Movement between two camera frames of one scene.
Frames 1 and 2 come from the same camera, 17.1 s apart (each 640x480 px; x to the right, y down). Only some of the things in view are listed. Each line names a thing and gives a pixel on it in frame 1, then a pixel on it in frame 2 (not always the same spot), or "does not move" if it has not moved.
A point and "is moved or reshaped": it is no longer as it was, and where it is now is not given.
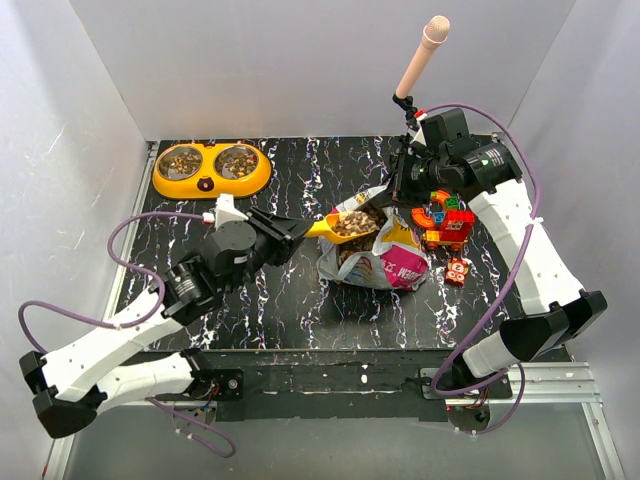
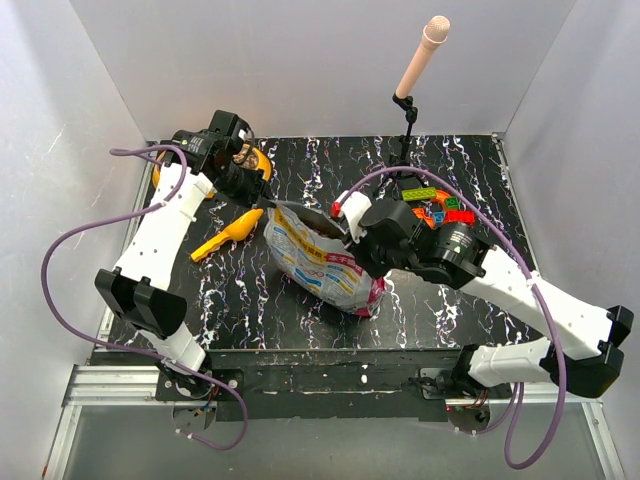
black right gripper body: (418, 174) → (373, 258)
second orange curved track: (420, 217) does not move
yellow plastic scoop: (325, 230) is moved or reshaped
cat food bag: (391, 257) is moved or reshaped
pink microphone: (435, 33) does not move
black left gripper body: (261, 258) → (244, 184)
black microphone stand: (407, 104) does not move
